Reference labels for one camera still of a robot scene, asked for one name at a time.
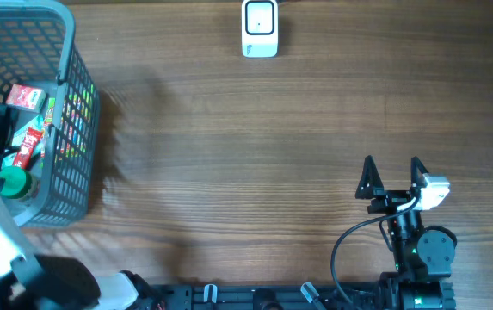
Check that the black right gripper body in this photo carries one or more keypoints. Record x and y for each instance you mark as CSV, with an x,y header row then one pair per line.
x,y
389,201

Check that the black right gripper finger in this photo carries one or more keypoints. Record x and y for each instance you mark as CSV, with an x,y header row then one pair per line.
x,y
417,173
370,185

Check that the Haribo gummy candy bag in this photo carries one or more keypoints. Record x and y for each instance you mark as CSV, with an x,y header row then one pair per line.
x,y
70,122

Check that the red Nescafe coffee stick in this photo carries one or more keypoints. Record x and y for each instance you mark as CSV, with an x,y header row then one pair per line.
x,y
31,139

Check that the red small carton box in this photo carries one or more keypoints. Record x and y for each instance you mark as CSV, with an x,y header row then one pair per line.
x,y
26,98

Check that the green lid jar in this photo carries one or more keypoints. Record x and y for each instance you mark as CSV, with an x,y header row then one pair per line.
x,y
18,184

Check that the mint green tissue pack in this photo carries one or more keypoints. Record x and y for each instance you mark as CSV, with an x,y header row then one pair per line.
x,y
17,140

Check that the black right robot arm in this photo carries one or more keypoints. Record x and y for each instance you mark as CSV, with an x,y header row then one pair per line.
x,y
423,255

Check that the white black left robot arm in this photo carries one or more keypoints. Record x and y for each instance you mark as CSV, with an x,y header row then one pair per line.
x,y
30,280

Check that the white barcode scanner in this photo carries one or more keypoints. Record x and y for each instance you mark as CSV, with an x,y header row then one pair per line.
x,y
259,28

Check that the grey plastic shopping basket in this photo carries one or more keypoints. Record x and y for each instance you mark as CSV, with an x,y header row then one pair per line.
x,y
37,46

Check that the black aluminium mounting rail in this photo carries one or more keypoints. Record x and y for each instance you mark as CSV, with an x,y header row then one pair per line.
x,y
364,295

